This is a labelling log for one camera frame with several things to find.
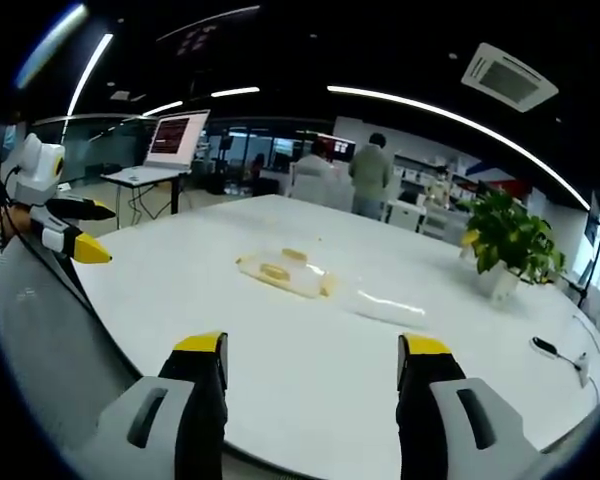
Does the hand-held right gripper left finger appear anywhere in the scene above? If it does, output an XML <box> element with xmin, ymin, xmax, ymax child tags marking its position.
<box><xmin>67</xmin><ymin>330</ymin><xmax>230</xmax><ymax>480</ymax></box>

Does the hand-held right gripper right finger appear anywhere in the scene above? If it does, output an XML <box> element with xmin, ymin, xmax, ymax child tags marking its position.
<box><xmin>396</xmin><ymin>332</ymin><xmax>542</xmax><ymax>480</ymax></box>

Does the person's left hand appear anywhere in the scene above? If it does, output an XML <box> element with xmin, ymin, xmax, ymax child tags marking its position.
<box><xmin>8</xmin><ymin>205</ymin><xmax>33</xmax><ymax>236</ymax></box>

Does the white desk with black legs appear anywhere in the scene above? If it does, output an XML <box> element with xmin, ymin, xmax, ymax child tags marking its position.
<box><xmin>99</xmin><ymin>167</ymin><xmax>194</xmax><ymax>221</ymax></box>

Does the empty clear plastic bag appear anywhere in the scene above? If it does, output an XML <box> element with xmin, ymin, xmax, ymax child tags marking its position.
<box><xmin>350</xmin><ymin>289</ymin><xmax>427</xmax><ymax>330</ymax></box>

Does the ceiling light strip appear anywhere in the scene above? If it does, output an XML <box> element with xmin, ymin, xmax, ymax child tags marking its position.
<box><xmin>66</xmin><ymin>33</ymin><xmax>115</xmax><ymax>121</ymax></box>

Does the open white laptop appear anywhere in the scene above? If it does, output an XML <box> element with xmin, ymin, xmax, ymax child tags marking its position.
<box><xmin>124</xmin><ymin>108</ymin><xmax>212</xmax><ymax>182</ymax></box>

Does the small black device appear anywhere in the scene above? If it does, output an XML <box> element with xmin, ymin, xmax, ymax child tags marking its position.
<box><xmin>531</xmin><ymin>336</ymin><xmax>562</xmax><ymax>358</ymax></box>

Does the white plant pot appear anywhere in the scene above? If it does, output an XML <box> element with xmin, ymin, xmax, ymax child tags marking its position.
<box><xmin>477</xmin><ymin>259</ymin><xmax>522</xmax><ymax>302</ymax></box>

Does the white power adapter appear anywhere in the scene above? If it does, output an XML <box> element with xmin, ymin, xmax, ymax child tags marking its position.
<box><xmin>573</xmin><ymin>351</ymin><xmax>594</xmax><ymax>389</ymax></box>

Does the green potted plant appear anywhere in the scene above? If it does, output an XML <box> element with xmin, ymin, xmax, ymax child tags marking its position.
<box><xmin>458</xmin><ymin>189</ymin><xmax>567</xmax><ymax>285</ymax></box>

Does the black tripod stand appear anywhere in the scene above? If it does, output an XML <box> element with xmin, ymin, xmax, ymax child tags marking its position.
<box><xmin>576</xmin><ymin>214</ymin><xmax>600</xmax><ymax>310</ymax></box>

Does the shelf with white boxes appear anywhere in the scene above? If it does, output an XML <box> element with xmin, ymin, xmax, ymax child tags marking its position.
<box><xmin>393</xmin><ymin>152</ymin><xmax>484</xmax><ymax>211</ymax></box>

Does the red lit monitor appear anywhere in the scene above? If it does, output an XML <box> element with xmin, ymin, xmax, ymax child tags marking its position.
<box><xmin>317</xmin><ymin>133</ymin><xmax>357</xmax><ymax>163</ymax></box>

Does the long curved ceiling light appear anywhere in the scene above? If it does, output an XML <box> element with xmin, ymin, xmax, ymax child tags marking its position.
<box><xmin>326</xmin><ymin>84</ymin><xmax>592</xmax><ymax>211</ymax></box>

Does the ceiling air conditioner vent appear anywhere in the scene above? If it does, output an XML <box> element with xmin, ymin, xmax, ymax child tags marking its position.
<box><xmin>460</xmin><ymin>41</ymin><xmax>560</xmax><ymax>114</ymax></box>

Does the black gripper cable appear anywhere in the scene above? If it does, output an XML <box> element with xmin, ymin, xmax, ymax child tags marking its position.
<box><xmin>0</xmin><ymin>163</ymin><xmax>22</xmax><ymax>254</ymax></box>

